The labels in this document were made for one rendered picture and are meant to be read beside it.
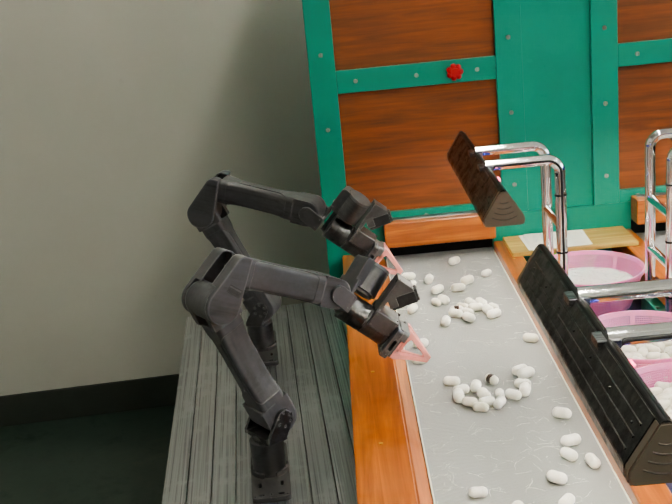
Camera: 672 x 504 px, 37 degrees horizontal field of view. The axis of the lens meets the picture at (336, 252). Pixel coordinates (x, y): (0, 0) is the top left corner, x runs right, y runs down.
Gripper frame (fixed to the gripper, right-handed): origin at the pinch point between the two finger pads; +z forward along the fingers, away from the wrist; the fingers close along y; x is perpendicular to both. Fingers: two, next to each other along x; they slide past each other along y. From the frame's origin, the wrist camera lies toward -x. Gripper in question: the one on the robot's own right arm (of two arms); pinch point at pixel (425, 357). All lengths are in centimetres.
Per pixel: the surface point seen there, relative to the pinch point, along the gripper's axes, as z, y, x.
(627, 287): -1, -51, -39
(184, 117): -65, 166, 23
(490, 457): 10.9, -27.1, 0.7
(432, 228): 7, 80, -8
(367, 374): -5.4, 5.9, 11.4
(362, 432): -7.0, -18.6, 12.6
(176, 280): -36, 165, 75
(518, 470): 13.9, -32.1, -1.7
